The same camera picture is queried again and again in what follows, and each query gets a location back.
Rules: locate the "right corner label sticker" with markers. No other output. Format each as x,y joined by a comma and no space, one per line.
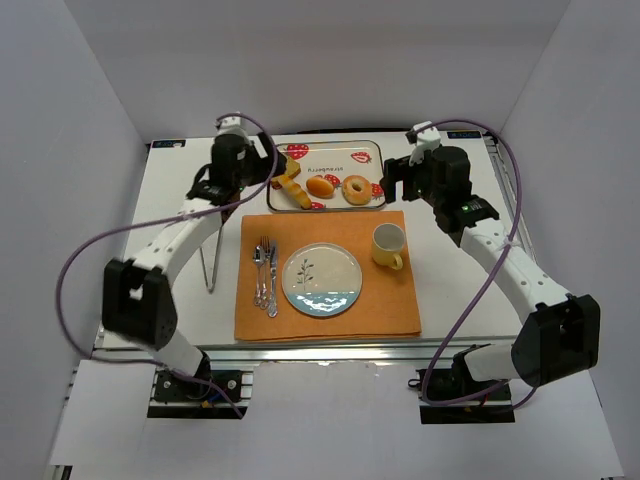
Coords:
464,134

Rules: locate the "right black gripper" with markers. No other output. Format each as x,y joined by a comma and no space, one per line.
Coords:
395,177

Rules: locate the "long baguette roll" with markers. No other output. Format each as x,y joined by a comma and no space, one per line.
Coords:
294,191

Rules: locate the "silver spoon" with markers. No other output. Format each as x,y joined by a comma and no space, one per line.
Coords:
258,260

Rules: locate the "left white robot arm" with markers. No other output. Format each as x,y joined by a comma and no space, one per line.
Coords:
137,300

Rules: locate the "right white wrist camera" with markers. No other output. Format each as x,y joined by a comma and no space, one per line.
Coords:
423,137

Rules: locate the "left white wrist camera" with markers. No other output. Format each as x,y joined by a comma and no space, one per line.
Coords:
231,124

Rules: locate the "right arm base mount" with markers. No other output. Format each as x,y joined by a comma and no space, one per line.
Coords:
448,384

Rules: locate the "silver table knife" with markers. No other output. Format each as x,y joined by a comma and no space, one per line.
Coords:
272,309

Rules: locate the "orange cloth placemat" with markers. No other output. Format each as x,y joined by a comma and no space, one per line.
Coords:
387,305

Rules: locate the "metal serving tongs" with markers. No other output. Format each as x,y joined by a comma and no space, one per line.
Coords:
210,248

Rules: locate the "ceramic plate with plant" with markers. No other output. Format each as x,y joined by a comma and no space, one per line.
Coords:
322,280

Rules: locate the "sugared bagel donut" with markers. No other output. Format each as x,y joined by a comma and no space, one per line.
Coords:
357,190

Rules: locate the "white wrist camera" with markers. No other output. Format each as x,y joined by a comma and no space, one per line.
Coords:
423,137
231,124

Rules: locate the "strawberry print tray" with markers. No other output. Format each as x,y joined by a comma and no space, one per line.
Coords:
336,162

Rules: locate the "yellow mug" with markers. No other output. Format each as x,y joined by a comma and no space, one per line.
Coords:
388,241

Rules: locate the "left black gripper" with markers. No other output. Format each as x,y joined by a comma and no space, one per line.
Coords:
267,151

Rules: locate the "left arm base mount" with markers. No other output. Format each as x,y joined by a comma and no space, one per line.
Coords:
175,399

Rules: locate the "sliced loaf bread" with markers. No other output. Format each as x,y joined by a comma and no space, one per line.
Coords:
293,168

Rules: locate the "left corner label sticker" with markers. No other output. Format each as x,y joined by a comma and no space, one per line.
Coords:
168,143

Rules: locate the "silver fork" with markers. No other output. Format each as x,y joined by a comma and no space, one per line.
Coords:
266,250

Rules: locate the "corner label sticker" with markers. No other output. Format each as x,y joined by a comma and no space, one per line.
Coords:
168,143
464,134

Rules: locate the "round orange bun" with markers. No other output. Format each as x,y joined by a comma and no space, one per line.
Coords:
320,187

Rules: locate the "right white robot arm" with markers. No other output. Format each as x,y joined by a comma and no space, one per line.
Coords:
559,336

